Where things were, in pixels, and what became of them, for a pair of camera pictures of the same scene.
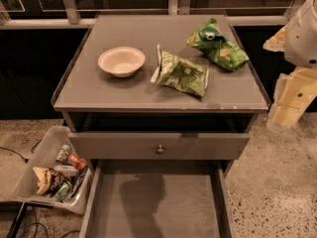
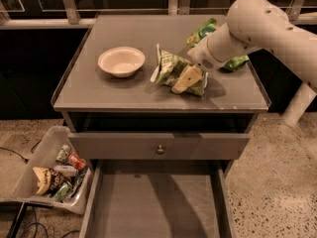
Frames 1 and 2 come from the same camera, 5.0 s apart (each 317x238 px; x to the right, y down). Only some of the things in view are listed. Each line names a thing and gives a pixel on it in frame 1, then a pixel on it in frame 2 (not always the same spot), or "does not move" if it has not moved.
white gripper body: (303, 39) -> (200, 56)
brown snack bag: (49, 181) does not move
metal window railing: (64, 6) does not move
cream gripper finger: (292, 95) -> (190, 76)
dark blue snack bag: (77, 179) does not move
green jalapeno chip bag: (179, 74) does not move
